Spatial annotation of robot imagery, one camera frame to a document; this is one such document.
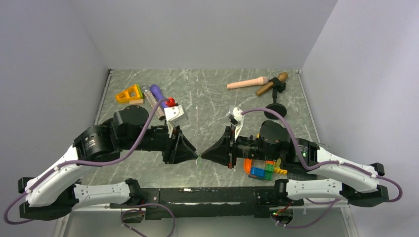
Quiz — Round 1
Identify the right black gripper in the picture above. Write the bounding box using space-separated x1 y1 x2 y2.
202 123 280 168

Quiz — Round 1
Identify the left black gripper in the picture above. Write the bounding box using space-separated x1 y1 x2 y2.
120 119 199 164

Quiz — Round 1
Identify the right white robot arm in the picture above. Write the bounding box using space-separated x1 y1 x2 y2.
202 120 389 207

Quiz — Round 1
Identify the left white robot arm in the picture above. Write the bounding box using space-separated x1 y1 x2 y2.
19 105 198 221

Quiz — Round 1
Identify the orange curved track piece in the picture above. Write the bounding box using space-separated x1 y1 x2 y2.
244 158 275 174

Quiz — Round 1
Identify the blue toy brick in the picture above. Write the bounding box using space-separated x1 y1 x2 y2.
249 166 265 180

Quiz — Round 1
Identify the green toy brick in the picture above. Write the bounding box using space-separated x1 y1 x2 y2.
264 163 274 181

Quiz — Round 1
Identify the yellow toy brick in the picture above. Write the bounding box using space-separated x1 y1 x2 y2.
274 158 288 175

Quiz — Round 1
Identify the glitter tube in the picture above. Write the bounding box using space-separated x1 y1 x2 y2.
141 85 166 120

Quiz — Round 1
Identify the light wooden block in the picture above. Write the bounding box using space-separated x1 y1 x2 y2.
129 99 144 105

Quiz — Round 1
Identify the purple tube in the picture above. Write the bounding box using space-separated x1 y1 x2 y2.
150 84 168 109

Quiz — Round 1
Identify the orange triangle toy block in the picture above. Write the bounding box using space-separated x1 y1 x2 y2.
115 84 144 103

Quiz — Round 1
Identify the black microphone stand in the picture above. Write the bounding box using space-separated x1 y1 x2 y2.
266 78 288 117

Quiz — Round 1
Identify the gold microphone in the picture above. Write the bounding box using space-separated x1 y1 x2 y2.
255 72 289 96

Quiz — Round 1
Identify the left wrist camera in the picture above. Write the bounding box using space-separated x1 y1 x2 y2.
164 97 188 138

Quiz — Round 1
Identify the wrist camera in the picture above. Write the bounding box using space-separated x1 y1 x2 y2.
164 97 188 138
226 106 244 141

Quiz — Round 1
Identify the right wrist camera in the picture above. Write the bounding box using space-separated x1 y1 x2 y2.
226 106 244 141

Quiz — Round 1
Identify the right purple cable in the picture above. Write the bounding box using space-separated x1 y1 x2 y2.
241 108 404 203

